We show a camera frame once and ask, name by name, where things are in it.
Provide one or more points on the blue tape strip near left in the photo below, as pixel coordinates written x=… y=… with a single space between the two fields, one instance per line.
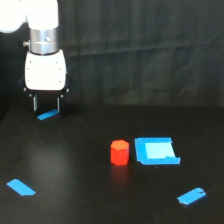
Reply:
x=20 y=188

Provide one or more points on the blue tape square marker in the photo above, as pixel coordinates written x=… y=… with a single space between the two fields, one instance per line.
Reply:
x=155 y=151

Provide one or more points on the blue tape strip far left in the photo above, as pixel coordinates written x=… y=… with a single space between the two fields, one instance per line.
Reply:
x=48 y=114

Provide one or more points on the black backdrop curtain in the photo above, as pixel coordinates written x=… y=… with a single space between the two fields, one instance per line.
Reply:
x=144 y=52

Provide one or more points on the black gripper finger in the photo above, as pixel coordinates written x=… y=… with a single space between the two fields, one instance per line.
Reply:
x=60 y=104
x=35 y=103

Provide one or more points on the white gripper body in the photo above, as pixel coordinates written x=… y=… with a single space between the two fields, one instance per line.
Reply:
x=45 y=73

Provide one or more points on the blue tape strip near right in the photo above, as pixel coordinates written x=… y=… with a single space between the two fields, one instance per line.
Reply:
x=191 y=196

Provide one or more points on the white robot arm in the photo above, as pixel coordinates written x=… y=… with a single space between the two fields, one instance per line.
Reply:
x=42 y=18

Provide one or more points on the blue tape strip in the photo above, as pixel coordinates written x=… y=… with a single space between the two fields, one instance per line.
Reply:
x=48 y=114
x=20 y=188
x=191 y=196

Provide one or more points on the red hexagonal block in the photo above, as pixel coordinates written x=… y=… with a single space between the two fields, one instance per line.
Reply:
x=119 y=152

